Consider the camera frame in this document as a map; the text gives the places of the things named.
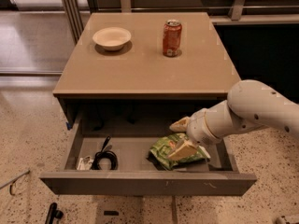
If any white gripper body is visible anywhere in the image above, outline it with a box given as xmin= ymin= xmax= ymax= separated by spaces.
xmin=186 ymin=108 xmax=221 ymax=146

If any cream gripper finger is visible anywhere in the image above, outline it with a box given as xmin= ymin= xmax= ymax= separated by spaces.
xmin=169 ymin=117 xmax=190 ymax=133
xmin=167 ymin=139 xmax=197 ymax=161

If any green jalapeno chip bag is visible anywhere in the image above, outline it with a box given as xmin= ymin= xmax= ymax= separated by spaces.
xmin=149 ymin=133 xmax=210 ymax=170

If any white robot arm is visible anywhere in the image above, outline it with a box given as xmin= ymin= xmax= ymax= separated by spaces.
xmin=168 ymin=80 xmax=299 ymax=161

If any grey drawer cabinet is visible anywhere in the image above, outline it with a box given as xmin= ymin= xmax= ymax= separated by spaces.
xmin=53 ymin=12 xmax=240 ymax=123

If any open grey top drawer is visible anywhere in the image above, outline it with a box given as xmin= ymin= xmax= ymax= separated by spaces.
xmin=40 ymin=109 xmax=257 ymax=196

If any orange soda can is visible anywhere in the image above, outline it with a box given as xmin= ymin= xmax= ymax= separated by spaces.
xmin=163 ymin=20 xmax=182 ymax=57

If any small white packet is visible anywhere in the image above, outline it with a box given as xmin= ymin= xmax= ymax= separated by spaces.
xmin=77 ymin=156 xmax=93 ymax=171

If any white paper bowl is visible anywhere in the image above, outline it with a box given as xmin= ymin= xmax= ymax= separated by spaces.
xmin=93 ymin=27 xmax=132 ymax=51

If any black object on floor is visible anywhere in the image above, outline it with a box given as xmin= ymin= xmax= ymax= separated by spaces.
xmin=45 ymin=203 xmax=64 ymax=224

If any metal hook rod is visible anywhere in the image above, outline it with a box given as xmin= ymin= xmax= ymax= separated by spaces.
xmin=0 ymin=169 xmax=30 ymax=196

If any coiled black cable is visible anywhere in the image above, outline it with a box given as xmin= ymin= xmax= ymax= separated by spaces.
xmin=91 ymin=135 xmax=120 ymax=171

